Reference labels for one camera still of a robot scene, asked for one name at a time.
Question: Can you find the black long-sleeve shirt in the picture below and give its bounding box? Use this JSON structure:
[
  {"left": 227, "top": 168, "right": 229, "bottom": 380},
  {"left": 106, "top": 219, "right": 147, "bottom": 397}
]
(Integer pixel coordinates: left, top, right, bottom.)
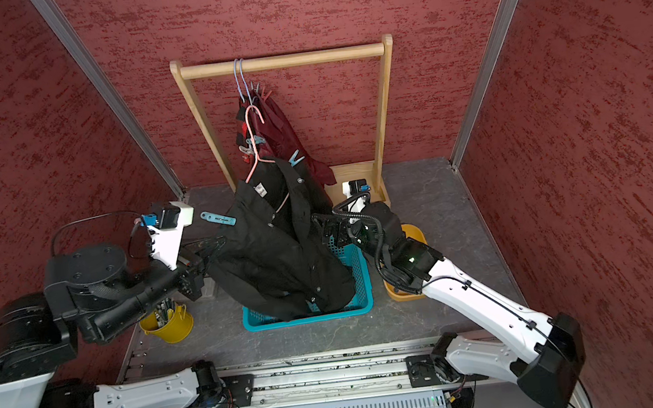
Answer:
[{"left": 206, "top": 159, "right": 356, "bottom": 322}]

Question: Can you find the blue wire hanger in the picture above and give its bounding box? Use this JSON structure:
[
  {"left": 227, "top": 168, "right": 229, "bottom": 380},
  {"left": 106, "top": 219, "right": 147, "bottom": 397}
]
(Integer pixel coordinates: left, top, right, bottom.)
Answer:
[{"left": 232, "top": 58, "right": 252, "bottom": 104}]

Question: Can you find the maroon satin shirt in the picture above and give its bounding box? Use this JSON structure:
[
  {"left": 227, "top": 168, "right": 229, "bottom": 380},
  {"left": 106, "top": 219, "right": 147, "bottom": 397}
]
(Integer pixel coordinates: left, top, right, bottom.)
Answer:
[{"left": 250, "top": 91, "right": 336, "bottom": 186}]

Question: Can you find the yellow cup with tools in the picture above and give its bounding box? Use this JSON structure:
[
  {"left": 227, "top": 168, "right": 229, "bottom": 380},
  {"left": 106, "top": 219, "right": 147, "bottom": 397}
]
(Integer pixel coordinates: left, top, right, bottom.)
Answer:
[{"left": 139, "top": 298, "right": 194, "bottom": 344}]

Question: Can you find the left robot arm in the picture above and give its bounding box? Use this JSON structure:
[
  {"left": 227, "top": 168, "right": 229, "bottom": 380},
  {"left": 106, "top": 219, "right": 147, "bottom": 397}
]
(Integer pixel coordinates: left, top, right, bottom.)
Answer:
[{"left": 0, "top": 243, "right": 228, "bottom": 408}]

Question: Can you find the yellow plastic tray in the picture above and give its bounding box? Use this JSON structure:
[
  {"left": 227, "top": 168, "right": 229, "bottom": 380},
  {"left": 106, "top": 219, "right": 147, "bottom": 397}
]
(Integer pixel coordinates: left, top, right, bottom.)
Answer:
[{"left": 383, "top": 224, "right": 427, "bottom": 303}]

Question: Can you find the teal clothespin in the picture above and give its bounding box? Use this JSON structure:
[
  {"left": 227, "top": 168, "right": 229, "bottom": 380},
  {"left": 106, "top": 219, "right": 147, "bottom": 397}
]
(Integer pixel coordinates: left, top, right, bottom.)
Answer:
[
  {"left": 245, "top": 135, "right": 266, "bottom": 147},
  {"left": 288, "top": 150, "right": 305, "bottom": 167},
  {"left": 200, "top": 211, "right": 237, "bottom": 227}
]

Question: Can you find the pink wire hanger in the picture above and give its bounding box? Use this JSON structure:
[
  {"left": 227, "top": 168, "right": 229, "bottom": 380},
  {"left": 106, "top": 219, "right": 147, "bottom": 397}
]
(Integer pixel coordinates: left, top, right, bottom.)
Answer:
[{"left": 244, "top": 104, "right": 270, "bottom": 184}]

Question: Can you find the teal plastic basket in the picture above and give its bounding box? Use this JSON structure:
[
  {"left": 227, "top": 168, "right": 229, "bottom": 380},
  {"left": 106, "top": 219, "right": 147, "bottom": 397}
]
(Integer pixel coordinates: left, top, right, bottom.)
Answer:
[{"left": 242, "top": 240, "right": 374, "bottom": 333}]

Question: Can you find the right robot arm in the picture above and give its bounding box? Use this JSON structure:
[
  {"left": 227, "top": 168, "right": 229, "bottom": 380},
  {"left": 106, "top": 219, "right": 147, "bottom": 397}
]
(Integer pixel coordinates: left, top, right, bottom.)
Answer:
[{"left": 312, "top": 199, "right": 586, "bottom": 408}]

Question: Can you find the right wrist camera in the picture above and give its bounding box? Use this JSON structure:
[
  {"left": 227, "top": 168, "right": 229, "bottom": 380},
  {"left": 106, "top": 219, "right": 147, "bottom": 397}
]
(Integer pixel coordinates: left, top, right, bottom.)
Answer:
[{"left": 342, "top": 179, "right": 371, "bottom": 199}]

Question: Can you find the grey metal tin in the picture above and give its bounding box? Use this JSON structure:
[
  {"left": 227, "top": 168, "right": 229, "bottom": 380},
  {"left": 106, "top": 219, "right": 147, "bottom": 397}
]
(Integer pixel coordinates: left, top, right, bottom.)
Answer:
[{"left": 201, "top": 277, "right": 218, "bottom": 299}]

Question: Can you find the teal clothespin on plaid shirt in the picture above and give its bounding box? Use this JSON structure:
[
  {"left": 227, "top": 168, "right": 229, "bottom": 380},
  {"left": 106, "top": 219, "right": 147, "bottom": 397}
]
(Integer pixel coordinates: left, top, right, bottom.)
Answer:
[{"left": 245, "top": 135, "right": 266, "bottom": 147}]

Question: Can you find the red black plaid shirt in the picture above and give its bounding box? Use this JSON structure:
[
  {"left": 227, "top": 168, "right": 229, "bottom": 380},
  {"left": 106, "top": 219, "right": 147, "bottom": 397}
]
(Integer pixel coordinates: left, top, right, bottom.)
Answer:
[{"left": 235, "top": 100, "right": 258, "bottom": 170}]

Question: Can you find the wooden clothes rack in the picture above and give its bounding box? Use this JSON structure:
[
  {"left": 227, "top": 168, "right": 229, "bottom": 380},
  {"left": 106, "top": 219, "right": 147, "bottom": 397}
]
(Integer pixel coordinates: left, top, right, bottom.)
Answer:
[{"left": 169, "top": 34, "right": 394, "bottom": 204}]

